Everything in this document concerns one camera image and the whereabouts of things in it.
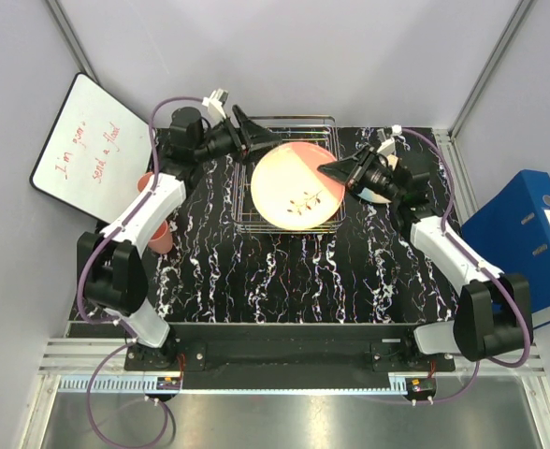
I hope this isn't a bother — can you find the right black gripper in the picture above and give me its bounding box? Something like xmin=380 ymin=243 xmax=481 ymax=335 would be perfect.
xmin=318 ymin=145 xmax=403 ymax=204

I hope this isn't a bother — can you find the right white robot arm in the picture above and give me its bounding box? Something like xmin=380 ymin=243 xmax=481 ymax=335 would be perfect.
xmin=318 ymin=147 xmax=533 ymax=371

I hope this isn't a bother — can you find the light pink plastic cup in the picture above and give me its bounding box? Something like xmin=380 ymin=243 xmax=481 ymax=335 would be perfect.
xmin=148 ymin=221 xmax=173 ymax=254

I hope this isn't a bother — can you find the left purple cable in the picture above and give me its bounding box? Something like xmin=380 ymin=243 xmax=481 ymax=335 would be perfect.
xmin=76 ymin=95 xmax=178 ymax=445

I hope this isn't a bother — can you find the purple cable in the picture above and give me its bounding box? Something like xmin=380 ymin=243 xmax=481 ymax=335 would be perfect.
xmin=76 ymin=95 xmax=178 ymax=445
xmin=396 ymin=126 xmax=536 ymax=404

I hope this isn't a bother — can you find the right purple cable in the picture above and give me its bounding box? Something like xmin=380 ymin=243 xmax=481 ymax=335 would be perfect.
xmin=396 ymin=126 xmax=536 ymax=404

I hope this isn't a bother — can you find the pink rimmed ceramic plate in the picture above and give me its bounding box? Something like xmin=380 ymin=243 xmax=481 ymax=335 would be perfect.
xmin=251 ymin=141 xmax=345 ymax=231

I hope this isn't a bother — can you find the blue ring binder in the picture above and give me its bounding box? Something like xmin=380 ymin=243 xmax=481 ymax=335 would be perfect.
xmin=461 ymin=169 xmax=550 ymax=328

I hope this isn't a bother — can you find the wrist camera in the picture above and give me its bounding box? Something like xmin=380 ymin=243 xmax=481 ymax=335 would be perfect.
xmin=202 ymin=88 xmax=228 ymax=123
xmin=377 ymin=124 xmax=402 ymax=158

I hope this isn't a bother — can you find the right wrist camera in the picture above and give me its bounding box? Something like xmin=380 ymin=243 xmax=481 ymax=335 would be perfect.
xmin=377 ymin=124 xmax=402 ymax=158

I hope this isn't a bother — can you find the white slotted cable duct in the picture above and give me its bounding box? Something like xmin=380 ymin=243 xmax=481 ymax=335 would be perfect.
xmin=58 ymin=374 xmax=183 ymax=394

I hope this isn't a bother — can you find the metal wire dish rack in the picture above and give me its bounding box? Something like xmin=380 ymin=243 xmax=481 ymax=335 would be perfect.
xmin=232 ymin=115 xmax=346 ymax=235

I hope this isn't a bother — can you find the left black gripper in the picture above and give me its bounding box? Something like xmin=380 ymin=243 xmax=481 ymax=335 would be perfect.
xmin=194 ymin=106 xmax=281 ymax=166

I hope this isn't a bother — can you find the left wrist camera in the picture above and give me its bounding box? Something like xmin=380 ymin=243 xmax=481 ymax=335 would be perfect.
xmin=202 ymin=88 xmax=228 ymax=123

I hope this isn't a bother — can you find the cream and blue plate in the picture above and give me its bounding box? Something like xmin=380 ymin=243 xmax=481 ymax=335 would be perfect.
xmin=358 ymin=188 xmax=390 ymax=205

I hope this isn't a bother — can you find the salmon pink plastic cup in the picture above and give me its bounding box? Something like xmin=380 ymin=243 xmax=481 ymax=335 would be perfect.
xmin=137 ymin=172 xmax=153 ymax=193

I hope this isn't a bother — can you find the white dry erase board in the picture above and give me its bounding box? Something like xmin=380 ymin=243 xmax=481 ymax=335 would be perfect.
xmin=30 ymin=74 xmax=152 ymax=223

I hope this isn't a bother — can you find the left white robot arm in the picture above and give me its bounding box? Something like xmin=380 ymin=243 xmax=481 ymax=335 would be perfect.
xmin=76 ymin=106 xmax=282 ymax=370

